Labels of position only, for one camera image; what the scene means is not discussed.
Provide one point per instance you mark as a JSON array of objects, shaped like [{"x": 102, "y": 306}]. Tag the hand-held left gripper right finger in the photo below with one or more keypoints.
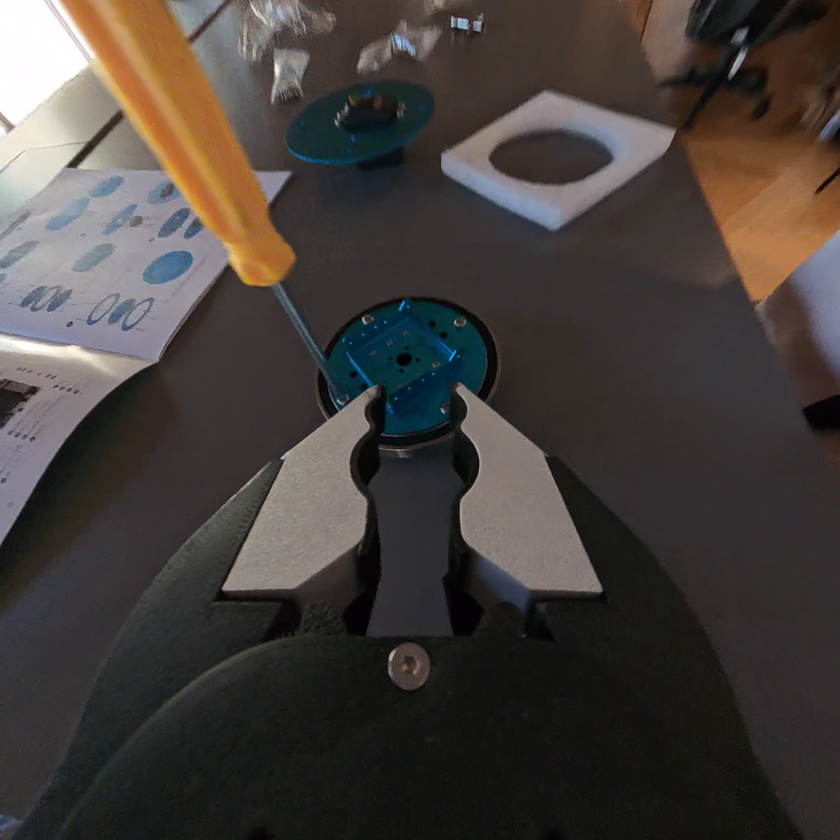
[{"x": 525, "y": 525}]

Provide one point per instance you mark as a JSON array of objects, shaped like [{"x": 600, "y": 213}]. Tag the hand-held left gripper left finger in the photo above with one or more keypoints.
[{"x": 302, "y": 525}]

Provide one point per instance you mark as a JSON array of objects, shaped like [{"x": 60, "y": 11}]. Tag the blue round bracket base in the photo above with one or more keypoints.
[{"x": 420, "y": 367}]

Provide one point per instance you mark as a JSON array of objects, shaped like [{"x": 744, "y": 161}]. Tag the dark grey desk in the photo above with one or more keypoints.
[{"x": 623, "y": 394}]

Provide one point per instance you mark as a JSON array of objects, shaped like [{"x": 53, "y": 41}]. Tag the printed instruction booklet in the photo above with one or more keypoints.
[{"x": 98, "y": 315}]

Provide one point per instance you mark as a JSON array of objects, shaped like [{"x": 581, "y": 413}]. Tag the blue round plate with servo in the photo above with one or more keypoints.
[{"x": 315, "y": 134}]

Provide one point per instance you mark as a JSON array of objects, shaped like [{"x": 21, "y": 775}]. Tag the small clear bag of screws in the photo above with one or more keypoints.
[
  {"x": 380, "y": 56},
  {"x": 290, "y": 75},
  {"x": 426, "y": 39}
]

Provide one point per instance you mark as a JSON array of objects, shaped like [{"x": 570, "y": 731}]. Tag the crumpled clear plastic wrap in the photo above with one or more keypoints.
[{"x": 289, "y": 19}]

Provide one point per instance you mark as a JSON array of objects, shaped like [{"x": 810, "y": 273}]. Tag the metal standoff screws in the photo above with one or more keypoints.
[{"x": 463, "y": 23}]

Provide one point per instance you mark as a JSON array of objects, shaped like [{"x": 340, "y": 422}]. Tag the black tripod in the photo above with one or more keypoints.
[{"x": 754, "y": 19}]

